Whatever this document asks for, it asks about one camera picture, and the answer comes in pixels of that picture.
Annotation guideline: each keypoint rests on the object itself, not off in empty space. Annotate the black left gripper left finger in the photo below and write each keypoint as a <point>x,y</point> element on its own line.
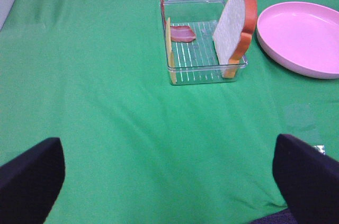
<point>31,183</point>

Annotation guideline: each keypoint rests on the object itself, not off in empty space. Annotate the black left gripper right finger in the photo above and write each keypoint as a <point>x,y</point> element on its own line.
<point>307,180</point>

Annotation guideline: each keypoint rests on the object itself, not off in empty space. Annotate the wavy bacon strip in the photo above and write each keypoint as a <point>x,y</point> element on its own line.
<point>181,33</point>

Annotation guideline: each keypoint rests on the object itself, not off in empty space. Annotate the green tablecloth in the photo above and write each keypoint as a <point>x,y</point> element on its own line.
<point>137,149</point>

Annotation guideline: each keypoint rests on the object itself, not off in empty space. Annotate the pink round plate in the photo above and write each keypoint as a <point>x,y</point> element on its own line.
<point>302,37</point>

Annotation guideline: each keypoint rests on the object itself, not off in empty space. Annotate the bread slice in left container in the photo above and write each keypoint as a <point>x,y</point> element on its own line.
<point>233,33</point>

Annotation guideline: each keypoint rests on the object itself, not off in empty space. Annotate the clear left plastic container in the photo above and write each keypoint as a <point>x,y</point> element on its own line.
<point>196,62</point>

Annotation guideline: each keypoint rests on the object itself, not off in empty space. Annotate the yellow cheese slice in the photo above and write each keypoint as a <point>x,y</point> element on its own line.
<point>169,51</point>

